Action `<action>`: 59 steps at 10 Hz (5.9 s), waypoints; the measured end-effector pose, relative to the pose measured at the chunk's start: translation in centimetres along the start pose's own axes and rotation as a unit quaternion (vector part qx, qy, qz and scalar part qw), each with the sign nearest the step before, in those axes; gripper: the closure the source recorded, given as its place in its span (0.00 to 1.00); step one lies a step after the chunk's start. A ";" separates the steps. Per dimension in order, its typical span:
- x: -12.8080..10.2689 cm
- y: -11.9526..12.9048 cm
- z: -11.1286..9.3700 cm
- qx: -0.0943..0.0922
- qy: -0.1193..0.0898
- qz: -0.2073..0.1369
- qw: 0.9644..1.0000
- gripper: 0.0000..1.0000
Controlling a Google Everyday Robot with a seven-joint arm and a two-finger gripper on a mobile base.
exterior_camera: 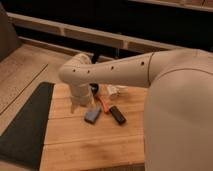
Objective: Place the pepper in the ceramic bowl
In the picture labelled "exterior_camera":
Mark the dark ceramic bowl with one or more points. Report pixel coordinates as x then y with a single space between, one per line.
94 88

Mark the black table leg stand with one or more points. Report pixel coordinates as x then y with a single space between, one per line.
95 58

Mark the dark green floor mat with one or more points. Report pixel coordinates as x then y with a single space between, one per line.
22 141

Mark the grey sofa corner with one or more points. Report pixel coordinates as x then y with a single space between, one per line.
9 40

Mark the black rectangular block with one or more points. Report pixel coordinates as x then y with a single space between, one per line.
118 116

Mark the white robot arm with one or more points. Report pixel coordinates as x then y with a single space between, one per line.
178 109

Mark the blue sponge block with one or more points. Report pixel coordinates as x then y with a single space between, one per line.
91 116

